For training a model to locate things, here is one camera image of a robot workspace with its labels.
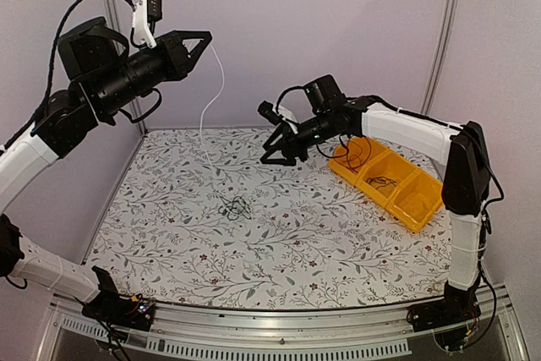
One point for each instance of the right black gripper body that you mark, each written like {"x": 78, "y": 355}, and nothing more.
{"x": 301, "y": 150}

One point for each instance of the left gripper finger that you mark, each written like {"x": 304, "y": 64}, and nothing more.
{"x": 192, "y": 55}
{"x": 195, "y": 40}

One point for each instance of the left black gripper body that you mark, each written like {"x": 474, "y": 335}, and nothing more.
{"x": 173, "y": 66}

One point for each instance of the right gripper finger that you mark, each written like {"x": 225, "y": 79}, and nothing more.
{"x": 289, "y": 156}
{"x": 277, "y": 137}

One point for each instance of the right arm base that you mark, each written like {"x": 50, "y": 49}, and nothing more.
{"x": 456, "y": 307}

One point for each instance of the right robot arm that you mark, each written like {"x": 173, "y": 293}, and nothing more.
{"x": 469, "y": 187}

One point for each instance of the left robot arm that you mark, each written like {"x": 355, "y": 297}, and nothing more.
{"x": 106, "y": 71}

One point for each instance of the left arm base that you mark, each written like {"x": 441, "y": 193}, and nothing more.
{"x": 113, "y": 308}

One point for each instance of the yellow bin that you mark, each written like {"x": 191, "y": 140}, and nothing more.
{"x": 353, "y": 160}
{"x": 415, "y": 201}
{"x": 387, "y": 177}

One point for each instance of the yellow bin middle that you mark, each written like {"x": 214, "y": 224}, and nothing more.
{"x": 387, "y": 177}

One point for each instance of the floral table mat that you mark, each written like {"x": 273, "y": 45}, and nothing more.
{"x": 199, "y": 220}

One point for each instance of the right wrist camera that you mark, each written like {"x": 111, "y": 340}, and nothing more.
{"x": 278, "y": 115}

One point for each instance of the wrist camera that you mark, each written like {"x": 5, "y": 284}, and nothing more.
{"x": 278, "y": 115}
{"x": 146, "y": 13}

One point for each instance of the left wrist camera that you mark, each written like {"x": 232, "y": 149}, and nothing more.
{"x": 146, "y": 13}

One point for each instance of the aluminium front rail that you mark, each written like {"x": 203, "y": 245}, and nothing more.
{"x": 182, "y": 332}

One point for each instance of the right aluminium post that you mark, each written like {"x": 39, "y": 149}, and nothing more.
{"x": 444, "y": 38}

